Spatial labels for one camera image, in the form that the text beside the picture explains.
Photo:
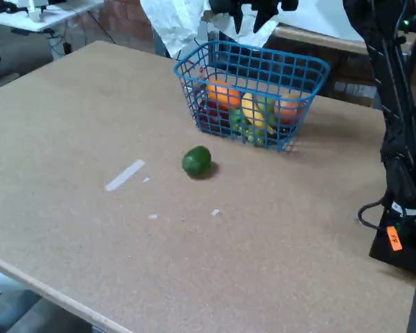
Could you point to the yellow toy banana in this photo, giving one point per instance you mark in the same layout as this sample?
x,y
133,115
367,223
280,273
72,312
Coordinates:
x,y
253,111

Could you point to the white crumpled plastic sheet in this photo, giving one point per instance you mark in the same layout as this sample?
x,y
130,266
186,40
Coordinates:
x,y
173,21

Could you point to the orange toy fruit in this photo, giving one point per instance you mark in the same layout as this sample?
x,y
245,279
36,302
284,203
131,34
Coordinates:
x,y
222,93

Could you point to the red-orange toy pomegranate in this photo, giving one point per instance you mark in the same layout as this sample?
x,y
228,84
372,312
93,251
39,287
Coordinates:
x,y
287,109

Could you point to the dark red toy fruit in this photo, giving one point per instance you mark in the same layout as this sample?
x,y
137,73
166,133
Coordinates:
x,y
213,116

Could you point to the green toy grapes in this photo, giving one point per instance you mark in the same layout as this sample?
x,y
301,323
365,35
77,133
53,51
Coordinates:
x,y
237,119

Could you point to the round green toy fruit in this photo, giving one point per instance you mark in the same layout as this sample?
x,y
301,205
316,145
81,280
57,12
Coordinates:
x,y
197,162

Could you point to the white background table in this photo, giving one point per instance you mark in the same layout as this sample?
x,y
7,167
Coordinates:
x,y
62,14

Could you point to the grey table leg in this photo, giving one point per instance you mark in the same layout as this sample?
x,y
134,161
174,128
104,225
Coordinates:
x,y
55,45

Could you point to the white device on table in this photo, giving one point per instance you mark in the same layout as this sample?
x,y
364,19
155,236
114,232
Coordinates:
x,y
38,12

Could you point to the long white tape strip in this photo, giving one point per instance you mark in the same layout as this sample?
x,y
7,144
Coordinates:
x,y
125,175

